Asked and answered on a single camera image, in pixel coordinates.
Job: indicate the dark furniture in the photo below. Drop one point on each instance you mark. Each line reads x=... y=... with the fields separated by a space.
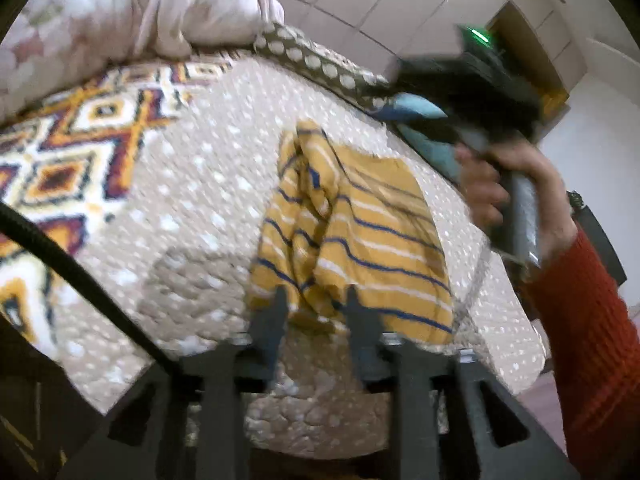
x=600 y=240

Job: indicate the teal pillow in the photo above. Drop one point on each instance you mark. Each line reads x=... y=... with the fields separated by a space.
x=430 y=147

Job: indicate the pink floral duvet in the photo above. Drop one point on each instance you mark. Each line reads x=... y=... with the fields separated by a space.
x=125 y=10

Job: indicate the white wardrobe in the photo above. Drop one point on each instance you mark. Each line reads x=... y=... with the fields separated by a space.
x=380 y=5

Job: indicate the orange geometric patterned blanket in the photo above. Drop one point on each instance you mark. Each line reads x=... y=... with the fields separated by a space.
x=65 y=170

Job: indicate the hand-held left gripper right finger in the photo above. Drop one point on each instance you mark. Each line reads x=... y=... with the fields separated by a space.
x=361 y=332

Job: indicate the person's right hand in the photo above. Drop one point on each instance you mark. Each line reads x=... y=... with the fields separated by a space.
x=547 y=200

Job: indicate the olive dotted pillow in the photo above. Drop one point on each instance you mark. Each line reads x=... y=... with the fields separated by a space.
x=320 y=62

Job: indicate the beige dotted quilt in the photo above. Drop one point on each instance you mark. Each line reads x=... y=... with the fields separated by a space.
x=210 y=170

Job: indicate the person's right forearm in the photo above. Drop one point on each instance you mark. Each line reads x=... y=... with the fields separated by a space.
x=595 y=350

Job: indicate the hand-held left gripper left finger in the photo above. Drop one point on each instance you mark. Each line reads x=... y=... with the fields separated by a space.
x=272 y=327

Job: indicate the yellow striped small shirt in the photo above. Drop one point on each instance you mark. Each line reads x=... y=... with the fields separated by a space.
x=360 y=230

